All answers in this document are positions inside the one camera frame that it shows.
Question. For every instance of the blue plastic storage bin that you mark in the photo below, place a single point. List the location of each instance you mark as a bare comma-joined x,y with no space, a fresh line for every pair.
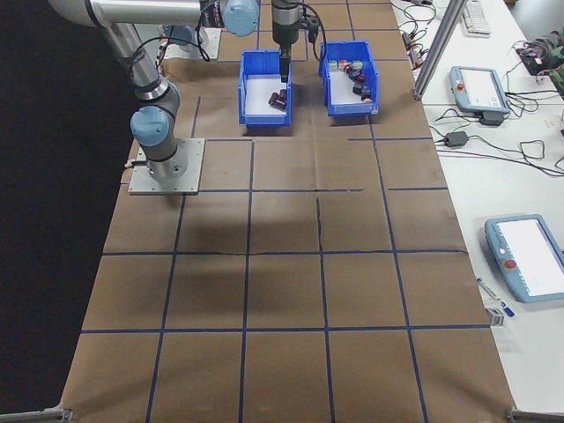
264,119
352,110

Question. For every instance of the camouflage sleeved forearm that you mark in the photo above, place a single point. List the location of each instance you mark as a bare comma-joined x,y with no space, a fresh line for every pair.
551,50

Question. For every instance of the black red battery box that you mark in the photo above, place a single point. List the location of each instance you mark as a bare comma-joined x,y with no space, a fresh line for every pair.
281,105
272,100
283,94

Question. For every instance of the small white blue box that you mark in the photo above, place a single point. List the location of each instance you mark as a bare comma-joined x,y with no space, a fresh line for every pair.
495,318

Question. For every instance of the white foam liner sheet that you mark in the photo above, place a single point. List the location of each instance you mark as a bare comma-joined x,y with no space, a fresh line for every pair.
341,90
257,97

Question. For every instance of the grey power strip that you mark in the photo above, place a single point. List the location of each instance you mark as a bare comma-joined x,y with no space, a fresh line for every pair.
414,50

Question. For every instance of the black power adapter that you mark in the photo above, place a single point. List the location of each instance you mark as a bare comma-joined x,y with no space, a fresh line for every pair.
456,138
491,119

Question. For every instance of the white computer keyboard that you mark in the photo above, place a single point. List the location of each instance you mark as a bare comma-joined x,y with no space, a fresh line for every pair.
476,17

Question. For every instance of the blue grey teach pendant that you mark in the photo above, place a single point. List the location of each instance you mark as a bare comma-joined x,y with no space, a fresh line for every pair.
524,255
480,88

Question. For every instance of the black red electronic device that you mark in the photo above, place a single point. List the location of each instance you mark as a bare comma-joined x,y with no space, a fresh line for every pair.
531,57

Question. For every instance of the blue white marker pen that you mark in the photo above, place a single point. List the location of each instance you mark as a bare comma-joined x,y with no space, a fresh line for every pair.
493,294

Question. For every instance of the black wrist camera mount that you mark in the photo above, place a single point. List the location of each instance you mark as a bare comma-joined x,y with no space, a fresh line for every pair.
312,31

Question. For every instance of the white green push button switch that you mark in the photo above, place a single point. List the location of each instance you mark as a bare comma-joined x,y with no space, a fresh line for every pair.
358,65
334,65

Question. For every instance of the white orange push button switch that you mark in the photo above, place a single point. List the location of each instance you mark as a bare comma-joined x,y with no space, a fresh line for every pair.
345,63

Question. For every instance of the red mushroom button switch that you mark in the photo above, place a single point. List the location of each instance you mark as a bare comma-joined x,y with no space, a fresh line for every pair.
350,70

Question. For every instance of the red flat button switch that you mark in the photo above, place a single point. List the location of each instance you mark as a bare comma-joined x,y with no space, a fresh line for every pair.
358,83

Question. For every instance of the white square base plate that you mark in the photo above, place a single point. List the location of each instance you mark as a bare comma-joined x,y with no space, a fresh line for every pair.
213,44
194,154

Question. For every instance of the yellow button switch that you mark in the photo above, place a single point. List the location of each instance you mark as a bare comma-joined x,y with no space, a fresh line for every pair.
366,93

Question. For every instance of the aluminium profile post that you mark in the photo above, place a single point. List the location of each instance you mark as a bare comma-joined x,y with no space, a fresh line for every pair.
434,48

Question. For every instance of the black frame cover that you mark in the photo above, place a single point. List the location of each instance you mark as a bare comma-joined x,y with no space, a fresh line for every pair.
44,176

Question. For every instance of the metal frame bar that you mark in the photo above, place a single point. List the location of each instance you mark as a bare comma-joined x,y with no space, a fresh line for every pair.
44,416
533,416

